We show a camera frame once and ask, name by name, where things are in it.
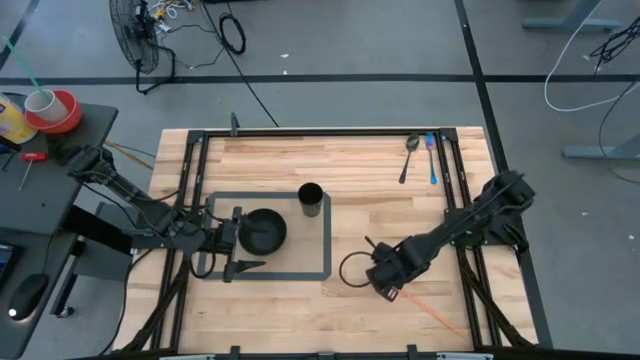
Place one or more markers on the black frame bracket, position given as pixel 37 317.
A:
pixel 234 352
pixel 412 351

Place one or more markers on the black floor fan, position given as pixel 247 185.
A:
pixel 131 35

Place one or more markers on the black side table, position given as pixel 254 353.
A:
pixel 50 205

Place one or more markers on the dark grey desk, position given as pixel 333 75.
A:
pixel 20 340

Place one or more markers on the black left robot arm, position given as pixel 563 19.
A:
pixel 125 190

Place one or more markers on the white paper cup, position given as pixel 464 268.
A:
pixel 50 112

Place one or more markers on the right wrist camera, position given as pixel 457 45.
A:
pixel 391 294

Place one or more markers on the silver bar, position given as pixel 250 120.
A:
pixel 187 357
pixel 465 356

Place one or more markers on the dark phone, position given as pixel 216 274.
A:
pixel 5 265

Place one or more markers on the black cup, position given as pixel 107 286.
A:
pixel 310 205

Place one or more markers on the green drinking straw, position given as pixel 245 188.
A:
pixel 22 63

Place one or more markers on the black aluminium table frame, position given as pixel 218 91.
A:
pixel 325 132

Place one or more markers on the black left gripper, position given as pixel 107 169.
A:
pixel 229 237

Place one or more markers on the black bowl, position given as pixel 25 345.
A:
pixel 270 240

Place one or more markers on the silver spoon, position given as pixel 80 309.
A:
pixel 413 142

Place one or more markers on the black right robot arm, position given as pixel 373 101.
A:
pixel 465 220

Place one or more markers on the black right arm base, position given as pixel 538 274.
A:
pixel 500 236

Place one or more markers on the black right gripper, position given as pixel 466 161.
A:
pixel 395 265

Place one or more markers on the black computer mouse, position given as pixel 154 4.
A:
pixel 27 295

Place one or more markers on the grey-bordered placemat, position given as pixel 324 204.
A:
pixel 327 235

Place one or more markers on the thin orange chopstick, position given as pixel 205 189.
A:
pixel 432 312

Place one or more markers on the yellow container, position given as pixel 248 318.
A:
pixel 15 127

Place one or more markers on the grey desk foot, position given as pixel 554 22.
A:
pixel 600 151
pixel 570 22

